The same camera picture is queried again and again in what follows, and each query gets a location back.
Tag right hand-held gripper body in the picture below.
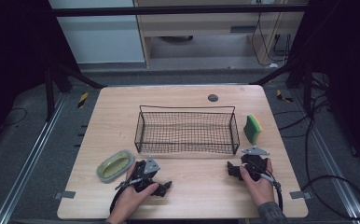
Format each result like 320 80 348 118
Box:
241 146 270 182

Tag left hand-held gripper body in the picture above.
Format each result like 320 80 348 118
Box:
132 156 161 192

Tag green and yellow sponge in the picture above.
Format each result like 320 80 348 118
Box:
242 114 263 146

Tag green oval soap dish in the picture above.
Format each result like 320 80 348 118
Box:
95 149 135 184

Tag black wire mesh basket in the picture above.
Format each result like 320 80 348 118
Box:
133 105 242 156

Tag person's right hand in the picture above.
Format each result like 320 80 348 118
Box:
239 159 275 207

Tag person's left hand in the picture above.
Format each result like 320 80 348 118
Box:
107 161 159 223

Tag yellow and black striped tape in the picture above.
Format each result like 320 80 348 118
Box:
275 89 294 104
76 91 90 109

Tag black tripod stand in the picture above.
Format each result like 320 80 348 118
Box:
42 60 107 123
249 54 314 115

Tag white cabinet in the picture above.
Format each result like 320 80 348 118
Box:
48 0 145 65

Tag light wooden desk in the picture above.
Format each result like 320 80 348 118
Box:
132 0 310 68

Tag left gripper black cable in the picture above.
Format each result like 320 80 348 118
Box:
108 176 145 215

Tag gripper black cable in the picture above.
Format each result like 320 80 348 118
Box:
246 161 284 213
108 176 145 215

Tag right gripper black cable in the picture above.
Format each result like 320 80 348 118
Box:
246 161 284 213

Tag looped black floor cable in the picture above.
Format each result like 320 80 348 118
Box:
300 92 360 220

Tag grey metal table bracket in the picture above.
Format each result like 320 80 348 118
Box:
289 190 312 201
53 190 76 200

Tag silver floor rail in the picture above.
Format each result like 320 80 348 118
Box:
289 89 360 224
0 92 68 224

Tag hanging black desk cables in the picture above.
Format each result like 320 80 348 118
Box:
250 11 292 67

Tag thin black floor cable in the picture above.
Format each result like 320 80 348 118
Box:
0 106 29 129

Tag black horizontal frame bar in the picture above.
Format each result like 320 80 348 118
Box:
48 4 309 18

